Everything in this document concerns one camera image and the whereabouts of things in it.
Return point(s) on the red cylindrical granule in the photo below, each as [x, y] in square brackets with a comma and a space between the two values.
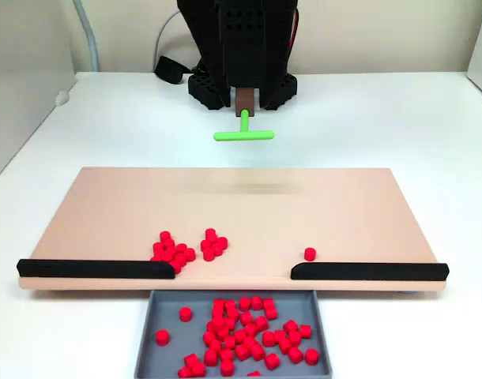
[257, 302]
[170, 251]
[217, 249]
[310, 254]
[217, 314]
[177, 266]
[295, 354]
[198, 369]
[241, 351]
[245, 303]
[226, 367]
[158, 247]
[260, 323]
[159, 256]
[212, 326]
[185, 314]
[246, 317]
[253, 375]
[180, 258]
[181, 248]
[268, 303]
[229, 341]
[272, 361]
[191, 359]
[208, 254]
[305, 331]
[165, 235]
[210, 232]
[230, 304]
[290, 326]
[251, 329]
[257, 351]
[211, 357]
[154, 257]
[223, 332]
[162, 337]
[205, 245]
[294, 338]
[284, 346]
[232, 314]
[218, 304]
[249, 342]
[268, 338]
[170, 242]
[270, 313]
[229, 323]
[226, 354]
[239, 336]
[209, 338]
[215, 345]
[169, 260]
[279, 336]
[311, 356]
[190, 254]
[222, 242]
[184, 372]

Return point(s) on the grey tray container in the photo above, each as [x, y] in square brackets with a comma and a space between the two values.
[166, 363]

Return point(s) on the beige flat board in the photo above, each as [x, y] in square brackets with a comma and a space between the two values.
[241, 205]

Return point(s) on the pale grey tube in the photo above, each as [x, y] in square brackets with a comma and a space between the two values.
[93, 47]

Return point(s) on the small white clip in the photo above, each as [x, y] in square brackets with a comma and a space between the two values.
[61, 98]

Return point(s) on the black guide rail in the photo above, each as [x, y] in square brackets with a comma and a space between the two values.
[87, 269]
[363, 271]

